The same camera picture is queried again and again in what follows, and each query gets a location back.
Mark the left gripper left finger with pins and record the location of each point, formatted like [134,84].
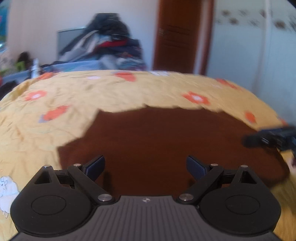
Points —
[84,176]

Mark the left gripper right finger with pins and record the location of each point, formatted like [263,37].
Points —
[207,178]

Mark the brown knit sweater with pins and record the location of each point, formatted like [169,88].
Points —
[146,149]

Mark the pile of clothes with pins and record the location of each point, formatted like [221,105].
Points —
[106,39]

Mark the yellow floral bed quilt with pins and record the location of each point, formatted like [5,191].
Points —
[40,115]

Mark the white sliding wardrobe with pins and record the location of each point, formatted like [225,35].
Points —
[253,45]

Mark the blue quilted blanket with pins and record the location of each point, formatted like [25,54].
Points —
[64,67]

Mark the black bag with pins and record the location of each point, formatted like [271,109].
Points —
[26,59]

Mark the grey framed panel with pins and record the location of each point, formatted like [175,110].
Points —
[64,37]

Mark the brown wooden door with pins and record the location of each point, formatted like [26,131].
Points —
[183,36]

